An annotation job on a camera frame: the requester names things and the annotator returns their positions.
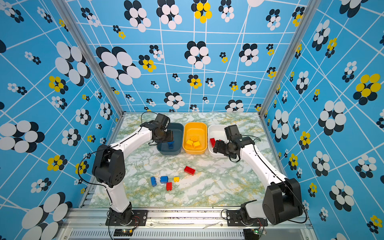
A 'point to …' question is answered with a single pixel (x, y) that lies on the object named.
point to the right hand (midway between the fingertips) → (220, 150)
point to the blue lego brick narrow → (153, 181)
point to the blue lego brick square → (164, 179)
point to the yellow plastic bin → (197, 129)
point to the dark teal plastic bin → (178, 132)
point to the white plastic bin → (217, 132)
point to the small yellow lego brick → (176, 179)
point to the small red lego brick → (169, 186)
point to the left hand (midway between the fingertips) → (171, 137)
